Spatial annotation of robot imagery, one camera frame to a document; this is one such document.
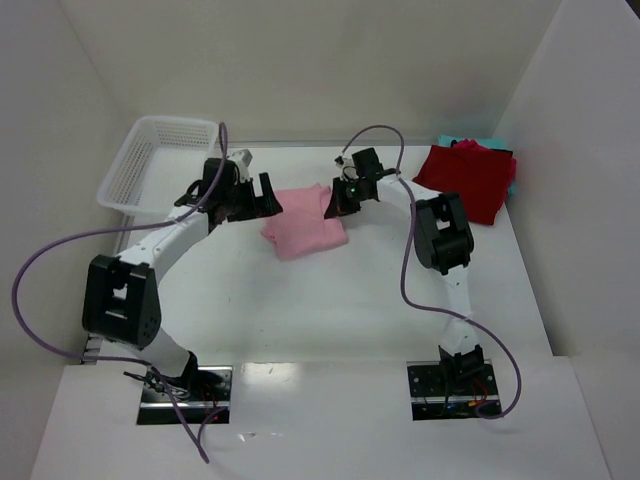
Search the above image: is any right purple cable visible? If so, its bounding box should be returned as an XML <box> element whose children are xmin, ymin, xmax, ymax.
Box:
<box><xmin>339</xmin><ymin>124</ymin><xmax>524</xmax><ymax>419</ymax></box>

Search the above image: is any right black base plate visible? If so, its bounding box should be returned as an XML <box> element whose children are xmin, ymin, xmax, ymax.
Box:
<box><xmin>407</xmin><ymin>361</ymin><xmax>502</xmax><ymax>421</ymax></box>

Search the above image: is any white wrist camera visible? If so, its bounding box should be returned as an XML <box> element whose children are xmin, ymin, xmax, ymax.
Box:
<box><xmin>334</xmin><ymin>155</ymin><xmax>354</xmax><ymax>169</ymax></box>
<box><xmin>228</xmin><ymin>149</ymin><xmax>253</xmax><ymax>183</ymax></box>

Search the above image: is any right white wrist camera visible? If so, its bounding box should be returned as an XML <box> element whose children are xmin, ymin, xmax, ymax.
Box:
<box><xmin>334</xmin><ymin>155</ymin><xmax>354</xmax><ymax>169</ymax></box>

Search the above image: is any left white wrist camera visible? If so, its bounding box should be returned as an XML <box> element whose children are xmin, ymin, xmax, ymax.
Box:
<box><xmin>228</xmin><ymin>149</ymin><xmax>253</xmax><ymax>183</ymax></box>

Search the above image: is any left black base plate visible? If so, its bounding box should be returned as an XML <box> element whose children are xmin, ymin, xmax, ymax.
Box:
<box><xmin>136</xmin><ymin>366</ymin><xmax>233</xmax><ymax>426</ymax></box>

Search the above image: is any teal t shirt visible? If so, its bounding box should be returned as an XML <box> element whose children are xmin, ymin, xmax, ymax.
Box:
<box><xmin>438</xmin><ymin>134</ymin><xmax>517</xmax><ymax>196</ymax></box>

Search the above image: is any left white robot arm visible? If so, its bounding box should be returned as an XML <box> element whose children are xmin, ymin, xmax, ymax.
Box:
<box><xmin>82</xmin><ymin>149</ymin><xmax>283</xmax><ymax>401</ymax></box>

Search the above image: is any pink t shirt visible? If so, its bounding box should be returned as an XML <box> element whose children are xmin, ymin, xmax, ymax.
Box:
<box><xmin>261</xmin><ymin>183</ymin><xmax>348</xmax><ymax>261</ymax></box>

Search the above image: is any red t shirt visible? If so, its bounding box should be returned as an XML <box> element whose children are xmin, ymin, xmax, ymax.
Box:
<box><xmin>413</xmin><ymin>140</ymin><xmax>517</xmax><ymax>226</ymax></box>

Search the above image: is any white plastic basket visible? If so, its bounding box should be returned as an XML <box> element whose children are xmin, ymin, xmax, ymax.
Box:
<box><xmin>96</xmin><ymin>116</ymin><xmax>218</xmax><ymax>217</ymax></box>

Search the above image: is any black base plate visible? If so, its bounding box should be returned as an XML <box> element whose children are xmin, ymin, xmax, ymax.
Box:
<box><xmin>407</xmin><ymin>361</ymin><xmax>502</xmax><ymax>421</ymax></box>
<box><xmin>136</xmin><ymin>366</ymin><xmax>233</xmax><ymax>426</ymax></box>

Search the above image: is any purple cable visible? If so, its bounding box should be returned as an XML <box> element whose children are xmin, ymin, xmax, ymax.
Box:
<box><xmin>339</xmin><ymin>124</ymin><xmax>524</xmax><ymax>419</ymax></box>
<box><xmin>10</xmin><ymin>120</ymin><xmax>231</xmax><ymax>464</ymax></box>

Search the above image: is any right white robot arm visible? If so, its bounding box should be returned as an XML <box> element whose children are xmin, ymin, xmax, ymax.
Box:
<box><xmin>325</xmin><ymin>148</ymin><xmax>484</xmax><ymax>398</ymax></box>

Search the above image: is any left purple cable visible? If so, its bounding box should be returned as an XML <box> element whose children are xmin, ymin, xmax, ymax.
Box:
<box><xmin>10</xmin><ymin>120</ymin><xmax>231</xmax><ymax>464</ymax></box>

